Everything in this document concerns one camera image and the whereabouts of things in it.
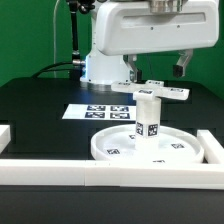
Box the black cable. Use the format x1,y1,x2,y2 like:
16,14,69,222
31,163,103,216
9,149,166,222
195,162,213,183
31,59,85,79

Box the white cross-shaped table base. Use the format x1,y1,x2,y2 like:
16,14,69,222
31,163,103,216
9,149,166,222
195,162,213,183
111,80,189,100

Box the white U-shaped fence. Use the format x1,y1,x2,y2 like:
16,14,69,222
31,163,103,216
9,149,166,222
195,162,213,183
0,125,224,190

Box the white round table top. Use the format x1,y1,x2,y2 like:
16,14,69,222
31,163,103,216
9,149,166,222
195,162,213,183
91,124,204,164

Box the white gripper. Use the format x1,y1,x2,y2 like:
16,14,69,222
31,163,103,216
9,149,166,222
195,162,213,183
96,0,219,83

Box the black camera pole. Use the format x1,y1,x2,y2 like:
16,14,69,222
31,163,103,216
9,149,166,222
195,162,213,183
66,0,95,81

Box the white marker sheet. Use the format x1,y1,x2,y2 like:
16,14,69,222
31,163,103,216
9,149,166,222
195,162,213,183
63,104,136,121

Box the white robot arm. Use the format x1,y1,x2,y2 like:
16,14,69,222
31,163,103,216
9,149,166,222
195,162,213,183
80,0,219,90

